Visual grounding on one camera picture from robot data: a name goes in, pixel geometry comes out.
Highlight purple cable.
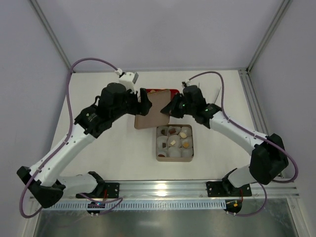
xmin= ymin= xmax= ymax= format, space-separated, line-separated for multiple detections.
xmin=18 ymin=58 xmax=124 ymax=219
xmin=187 ymin=71 xmax=299 ymax=217

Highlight aluminium rail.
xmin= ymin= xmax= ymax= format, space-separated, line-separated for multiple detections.
xmin=47 ymin=180 xmax=299 ymax=213

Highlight gold tin lid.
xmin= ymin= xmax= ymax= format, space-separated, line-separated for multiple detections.
xmin=134 ymin=89 xmax=171 ymax=129

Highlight metal tongs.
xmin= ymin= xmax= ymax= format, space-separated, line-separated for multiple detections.
xmin=213 ymin=87 xmax=221 ymax=104

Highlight gold tin box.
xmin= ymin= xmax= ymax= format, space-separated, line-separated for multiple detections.
xmin=156 ymin=124 xmax=195 ymax=162

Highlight brown leaf chocolate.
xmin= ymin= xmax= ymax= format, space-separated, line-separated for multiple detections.
xmin=183 ymin=142 xmax=190 ymax=148

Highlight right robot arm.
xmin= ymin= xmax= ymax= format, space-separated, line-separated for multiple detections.
xmin=160 ymin=85 xmax=288 ymax=196

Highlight red tray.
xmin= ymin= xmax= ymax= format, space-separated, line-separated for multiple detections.
xmin=146 ymin=88 xmax=179 ymax=99

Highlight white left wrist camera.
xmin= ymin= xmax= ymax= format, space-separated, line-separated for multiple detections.
xmin=118 ymin=72 xmax=139 ymax=94

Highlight tan round chocolate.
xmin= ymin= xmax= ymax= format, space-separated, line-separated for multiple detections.
xmin=179 ymin=132 xmax=187 ymax=139

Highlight brown cube chocolate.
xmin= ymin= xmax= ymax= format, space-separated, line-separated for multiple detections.
xmin=168 ymin=128 xmax=176 ymax=135

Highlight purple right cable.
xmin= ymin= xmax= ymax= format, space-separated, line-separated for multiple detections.
xmin=187 ymin=71 xmax=299 ymax=217

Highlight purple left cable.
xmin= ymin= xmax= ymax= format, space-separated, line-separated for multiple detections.
xmin=18 ymin=58 xmax=124 ymax=219

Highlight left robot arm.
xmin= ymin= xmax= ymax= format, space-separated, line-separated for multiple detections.
xmin=17 ymin=82 xmax=152 ymax=208

